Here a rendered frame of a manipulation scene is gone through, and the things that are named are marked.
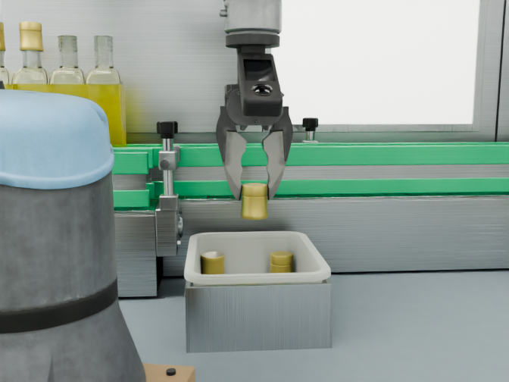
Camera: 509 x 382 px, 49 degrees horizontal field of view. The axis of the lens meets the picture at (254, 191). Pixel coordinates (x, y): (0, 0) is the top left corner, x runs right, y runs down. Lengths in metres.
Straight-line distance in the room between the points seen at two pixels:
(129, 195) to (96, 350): 0.46
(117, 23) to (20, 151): 0.75
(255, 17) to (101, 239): 0.41
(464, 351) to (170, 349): 0.34
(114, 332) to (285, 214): 0.55
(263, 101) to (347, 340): 0.30
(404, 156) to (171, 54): 0.46
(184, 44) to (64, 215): 0.74
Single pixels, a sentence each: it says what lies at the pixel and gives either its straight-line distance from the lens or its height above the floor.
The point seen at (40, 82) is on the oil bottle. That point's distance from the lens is 0.95.
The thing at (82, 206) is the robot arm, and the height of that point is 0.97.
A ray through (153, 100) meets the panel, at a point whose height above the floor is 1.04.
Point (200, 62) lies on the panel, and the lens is 1.06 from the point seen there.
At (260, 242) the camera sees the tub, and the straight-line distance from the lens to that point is 0.84.
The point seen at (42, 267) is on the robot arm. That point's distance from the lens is 0.36.
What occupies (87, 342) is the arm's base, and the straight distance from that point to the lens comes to 0.39.
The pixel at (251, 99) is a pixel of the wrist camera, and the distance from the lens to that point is 0.64.
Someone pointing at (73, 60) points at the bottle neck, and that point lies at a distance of 0.96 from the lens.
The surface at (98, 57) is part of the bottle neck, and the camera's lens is 0.95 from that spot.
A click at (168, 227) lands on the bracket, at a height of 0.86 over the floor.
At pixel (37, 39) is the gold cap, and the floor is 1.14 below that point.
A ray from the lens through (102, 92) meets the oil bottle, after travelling 0.93.
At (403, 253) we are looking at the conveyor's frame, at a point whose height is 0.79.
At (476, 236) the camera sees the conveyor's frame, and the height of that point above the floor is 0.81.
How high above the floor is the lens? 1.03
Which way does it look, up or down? 9 degrees down
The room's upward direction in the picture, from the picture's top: straight up
